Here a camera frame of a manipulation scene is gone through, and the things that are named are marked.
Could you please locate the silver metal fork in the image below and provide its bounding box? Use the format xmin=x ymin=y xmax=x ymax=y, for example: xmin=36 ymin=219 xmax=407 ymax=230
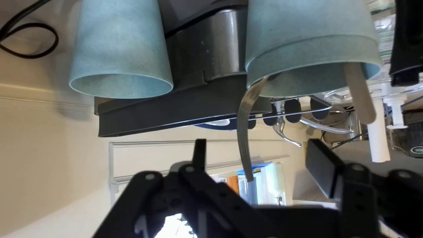
xmin=237 ymin=77 xmax=271 ymax=182

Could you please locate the black power cable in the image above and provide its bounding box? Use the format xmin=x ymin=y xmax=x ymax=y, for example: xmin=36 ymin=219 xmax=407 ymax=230
xmin=0 ymin=0 xmax=61 ymax=59

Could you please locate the light blue plastic cup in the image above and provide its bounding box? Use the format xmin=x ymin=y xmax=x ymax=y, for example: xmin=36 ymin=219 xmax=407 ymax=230
xmin=245 ymin=0 xmax=384 ymax=99
xmin=68 ymin=0 xmax=175 ymax=100

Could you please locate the white plastic utensil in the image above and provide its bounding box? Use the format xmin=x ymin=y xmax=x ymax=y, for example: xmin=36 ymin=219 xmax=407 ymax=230
xmin=343 ymin=63 xmax=377 ymax=125

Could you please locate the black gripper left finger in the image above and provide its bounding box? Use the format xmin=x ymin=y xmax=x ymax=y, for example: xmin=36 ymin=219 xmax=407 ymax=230
xmin=91 ymin=139 xmax=257 ymax=238

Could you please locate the white framed window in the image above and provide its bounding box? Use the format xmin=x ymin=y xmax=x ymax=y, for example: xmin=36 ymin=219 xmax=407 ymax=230
xmin=109 ymin=139 xmax=306 ymax=209

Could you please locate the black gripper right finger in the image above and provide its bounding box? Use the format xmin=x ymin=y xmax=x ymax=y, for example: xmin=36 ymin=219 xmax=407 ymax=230
xmin=307 ymin=139 xmax=423 ymax=238

